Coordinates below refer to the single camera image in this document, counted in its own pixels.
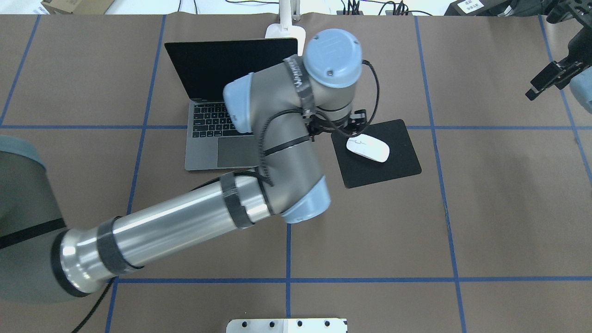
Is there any white computer mouse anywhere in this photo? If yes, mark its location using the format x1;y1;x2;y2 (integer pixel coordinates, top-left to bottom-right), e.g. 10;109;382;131
346;134;390;163

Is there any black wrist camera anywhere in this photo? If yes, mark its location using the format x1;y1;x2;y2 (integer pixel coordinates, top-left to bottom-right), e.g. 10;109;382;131
346;109;367;133
544;0;592;28

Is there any black mouse pad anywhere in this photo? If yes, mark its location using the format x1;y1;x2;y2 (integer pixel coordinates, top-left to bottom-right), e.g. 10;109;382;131
331;119;422;188

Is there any white desk lamp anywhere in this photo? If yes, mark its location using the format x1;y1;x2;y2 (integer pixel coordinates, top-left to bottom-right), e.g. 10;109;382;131
265;0;307;56

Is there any grey laptop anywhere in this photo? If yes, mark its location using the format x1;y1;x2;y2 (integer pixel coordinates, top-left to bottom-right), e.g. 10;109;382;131
165;38;298;171

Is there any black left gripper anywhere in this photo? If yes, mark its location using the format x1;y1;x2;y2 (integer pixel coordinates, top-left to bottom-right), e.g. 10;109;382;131
308;109;357;139

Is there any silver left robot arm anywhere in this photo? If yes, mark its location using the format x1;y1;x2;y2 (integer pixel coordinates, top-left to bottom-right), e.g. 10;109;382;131
1;28;363;303

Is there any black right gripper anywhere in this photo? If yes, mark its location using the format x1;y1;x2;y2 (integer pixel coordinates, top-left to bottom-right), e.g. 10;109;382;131
525;27;592;101

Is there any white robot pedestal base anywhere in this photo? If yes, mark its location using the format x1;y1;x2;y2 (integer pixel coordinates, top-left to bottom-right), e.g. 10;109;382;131
226;318;348;333

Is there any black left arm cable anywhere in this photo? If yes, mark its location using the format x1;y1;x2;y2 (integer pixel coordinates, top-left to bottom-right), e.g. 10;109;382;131
69;59;381;333

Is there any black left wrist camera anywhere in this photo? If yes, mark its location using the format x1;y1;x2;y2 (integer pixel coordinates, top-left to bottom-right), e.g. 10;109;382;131
346;109;367;133

